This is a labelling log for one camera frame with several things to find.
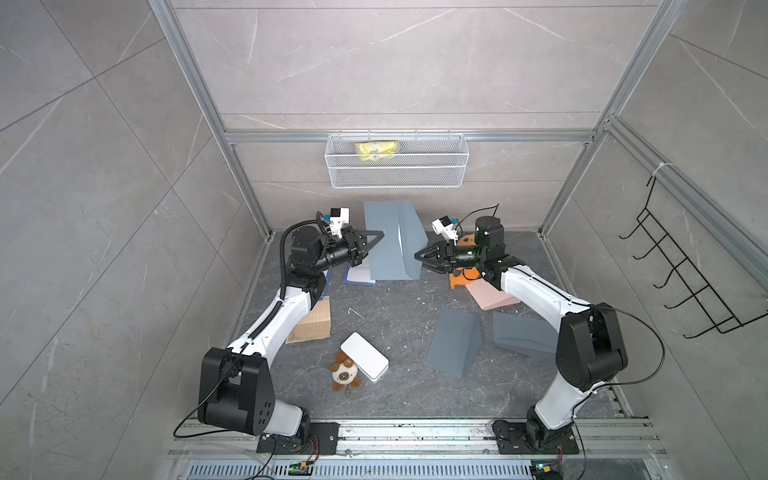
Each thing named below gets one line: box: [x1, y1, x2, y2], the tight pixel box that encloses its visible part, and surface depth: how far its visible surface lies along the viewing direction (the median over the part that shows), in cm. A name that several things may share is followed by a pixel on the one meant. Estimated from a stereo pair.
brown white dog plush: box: [330, 350, 360, 392], surface depth 83 cm
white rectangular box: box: [340, 331, 390, 382], surface depth 84 cm
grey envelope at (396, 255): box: [363, 201, 429, 281], surface depth 75 cm
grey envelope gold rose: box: [427, 307, 482, 377], surface depth 92 cm
